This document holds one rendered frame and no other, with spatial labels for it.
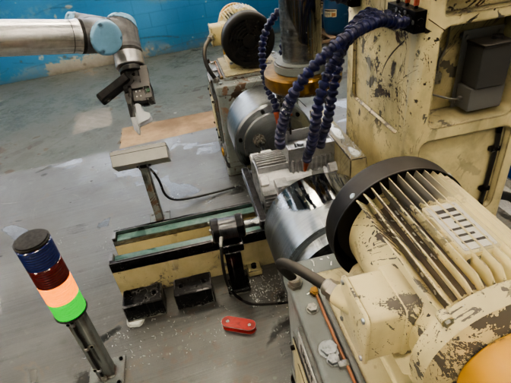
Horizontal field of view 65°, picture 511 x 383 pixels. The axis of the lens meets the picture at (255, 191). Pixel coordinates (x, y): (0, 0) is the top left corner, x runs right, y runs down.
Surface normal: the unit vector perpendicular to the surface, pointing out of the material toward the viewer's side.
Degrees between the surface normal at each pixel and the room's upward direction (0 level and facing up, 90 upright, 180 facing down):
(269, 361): 0
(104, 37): 91
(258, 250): 90
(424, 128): 90
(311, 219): 24
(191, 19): 90
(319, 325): 0
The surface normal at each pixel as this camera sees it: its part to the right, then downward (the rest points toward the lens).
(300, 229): -0.65, -0.54
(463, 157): 0.20, 0.55
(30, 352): -0.11, -0.81
